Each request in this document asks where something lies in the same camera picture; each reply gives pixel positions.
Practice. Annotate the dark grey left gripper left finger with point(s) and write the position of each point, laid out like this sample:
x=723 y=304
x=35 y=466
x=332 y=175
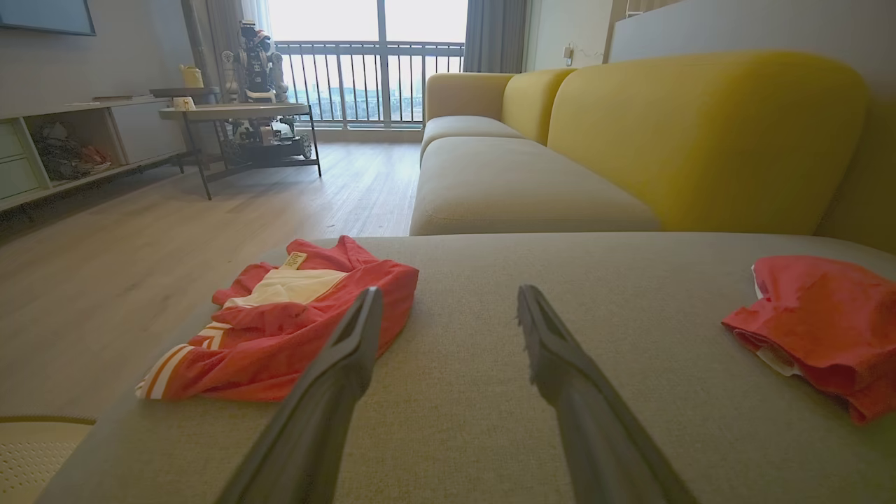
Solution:
x=315 y=434

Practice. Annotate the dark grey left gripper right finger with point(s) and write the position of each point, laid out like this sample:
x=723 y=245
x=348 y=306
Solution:
x=609 y=455

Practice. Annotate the red garment with white stripes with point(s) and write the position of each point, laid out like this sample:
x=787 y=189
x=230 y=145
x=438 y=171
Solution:
x=280 y=350

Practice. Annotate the plain red garment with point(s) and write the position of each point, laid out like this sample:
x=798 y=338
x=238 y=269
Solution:
x=826 y=329

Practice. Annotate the grey-beige sofa chaise cushion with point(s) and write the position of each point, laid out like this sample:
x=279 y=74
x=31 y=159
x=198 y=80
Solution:
x=476 y=420

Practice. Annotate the cream perforated laundry basket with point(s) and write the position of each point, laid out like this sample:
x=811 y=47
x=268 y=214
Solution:
x=31 y=462

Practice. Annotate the large yellow sofa back cushion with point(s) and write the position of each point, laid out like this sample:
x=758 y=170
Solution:
x=707 y=140

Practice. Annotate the black-framed coffee table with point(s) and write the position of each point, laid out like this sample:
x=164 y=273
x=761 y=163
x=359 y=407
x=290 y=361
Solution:
x=238 y=112

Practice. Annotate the white tv cabinet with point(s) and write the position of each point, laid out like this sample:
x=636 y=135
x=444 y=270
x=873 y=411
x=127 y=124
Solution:
x=140 y=129

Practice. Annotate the small yellow sofa back cushion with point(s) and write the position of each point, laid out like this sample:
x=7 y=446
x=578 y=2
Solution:
x=532 y=101

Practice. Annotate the yellow sofa corner back cushion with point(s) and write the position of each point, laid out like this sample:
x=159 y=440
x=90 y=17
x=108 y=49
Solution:
x=864 y=189

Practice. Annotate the beige sofa armrest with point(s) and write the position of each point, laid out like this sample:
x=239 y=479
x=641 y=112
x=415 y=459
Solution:
x=465 y=94

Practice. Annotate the humanoid robot on wheeled base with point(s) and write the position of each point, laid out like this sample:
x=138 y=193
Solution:
x=257 y=66

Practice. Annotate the clutter in cabinet shelf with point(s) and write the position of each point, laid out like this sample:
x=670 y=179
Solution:
x=66 y=154

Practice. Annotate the yellow container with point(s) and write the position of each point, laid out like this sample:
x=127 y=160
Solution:
x=191 y=77

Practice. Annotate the dark balcony railing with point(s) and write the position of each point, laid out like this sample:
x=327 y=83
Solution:
x=364 y=49

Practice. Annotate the beige curtain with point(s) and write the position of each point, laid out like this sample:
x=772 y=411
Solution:
x=224 y=28

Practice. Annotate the grey curtain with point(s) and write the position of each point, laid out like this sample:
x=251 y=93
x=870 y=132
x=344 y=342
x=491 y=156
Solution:
x=495 y=35

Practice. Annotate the grey cabinet behind sofa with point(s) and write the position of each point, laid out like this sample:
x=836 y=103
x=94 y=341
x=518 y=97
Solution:
x=756 y=31

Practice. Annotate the white wifi router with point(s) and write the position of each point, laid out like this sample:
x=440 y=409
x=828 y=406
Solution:
x=640 y=7

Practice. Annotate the small white wall switch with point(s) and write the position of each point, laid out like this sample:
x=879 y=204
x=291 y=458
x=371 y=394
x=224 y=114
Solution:
x=568 y=54

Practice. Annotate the wall-mounted television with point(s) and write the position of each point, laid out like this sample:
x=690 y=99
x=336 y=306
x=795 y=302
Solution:
x=45 y=14

